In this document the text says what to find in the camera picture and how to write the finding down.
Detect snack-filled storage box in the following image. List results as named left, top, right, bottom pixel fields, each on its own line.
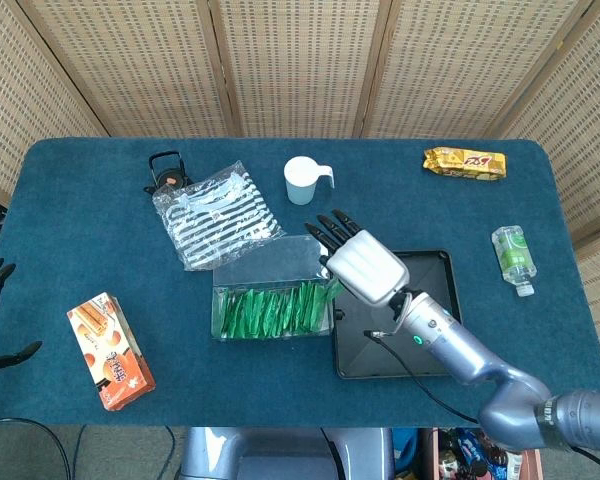
left=419, top=427, right=544, bottom=480

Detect black round device with handle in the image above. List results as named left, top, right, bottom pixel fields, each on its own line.
left=143, top=151, right=194, bottom=195

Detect black floor cable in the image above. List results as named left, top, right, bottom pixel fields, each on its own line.
left=154, top=424, right=177, bottom=480
left=0, top=415, right=72, bottom=480
left=72, top=424, right=89, bottom=480

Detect green packets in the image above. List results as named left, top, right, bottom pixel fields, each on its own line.
left=218, top=280, right=331, bottom=337

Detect light blue handled mug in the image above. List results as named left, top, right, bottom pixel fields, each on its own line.
left=283, top=155, right=337, bottom=206

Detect yellow biscuit packet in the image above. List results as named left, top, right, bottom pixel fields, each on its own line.
left=422, top=146, right=508, bottom=182

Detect blue-grey robot torso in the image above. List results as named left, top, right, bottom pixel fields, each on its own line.
left=179, top=426, right=396, bottom=480

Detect striped cloth in plastic bag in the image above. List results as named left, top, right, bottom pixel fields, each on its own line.
left=151, top=159, right=287, bottom=273

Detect green label water bottle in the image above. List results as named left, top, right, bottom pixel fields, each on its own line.
left=490, top=224, right=538, bottom=298

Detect clear box of green packets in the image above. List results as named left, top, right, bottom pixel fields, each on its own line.
left=210, top=233, right=335, bottom=342

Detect blue table cloth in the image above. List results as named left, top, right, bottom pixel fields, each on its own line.
left=0, top=137, right=600, bottom=429

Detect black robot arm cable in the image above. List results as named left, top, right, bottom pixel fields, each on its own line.
left=363, top=328, right=600, bottom=479

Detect black plastic tray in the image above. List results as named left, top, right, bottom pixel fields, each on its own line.
left=332, top=249, right=464, bottom=380

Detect orange biscuit box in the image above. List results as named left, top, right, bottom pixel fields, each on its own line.
left=66, top=292, right=157, bottom=412

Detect woven folding screen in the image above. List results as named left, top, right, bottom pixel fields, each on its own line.
left=0, top=0, right=600, bottom=391

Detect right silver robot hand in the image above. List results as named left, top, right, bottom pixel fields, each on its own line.
left=304, top=209, right=411, bottom=309

